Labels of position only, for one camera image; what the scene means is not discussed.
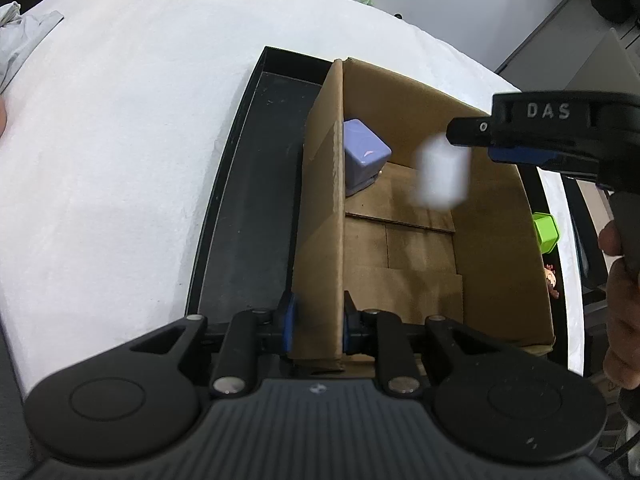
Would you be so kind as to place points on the person's right hand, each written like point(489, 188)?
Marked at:
point(625, 320)

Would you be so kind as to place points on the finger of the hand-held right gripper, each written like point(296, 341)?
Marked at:
point(467, 131)
point(525, 156)

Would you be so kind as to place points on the person's bare foot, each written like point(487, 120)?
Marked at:
point(2, 116)

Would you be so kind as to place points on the brown figurine with pink hat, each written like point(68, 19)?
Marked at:
point(552, 280)

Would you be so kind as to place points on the grey cloth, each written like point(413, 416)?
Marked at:
point(22, 35)

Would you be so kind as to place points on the white charger block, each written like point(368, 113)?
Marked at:
point(442, 172)

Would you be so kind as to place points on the purple cube toy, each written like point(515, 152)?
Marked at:
point(362, 155)

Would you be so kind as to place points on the brown cardboard box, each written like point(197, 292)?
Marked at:
point(320, 220)

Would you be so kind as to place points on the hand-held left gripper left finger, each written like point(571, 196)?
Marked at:
point(288, 325)

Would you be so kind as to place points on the green hexagonal block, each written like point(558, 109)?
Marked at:
point(546, 232)

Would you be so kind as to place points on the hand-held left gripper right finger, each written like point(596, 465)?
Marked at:
point(346, 332)

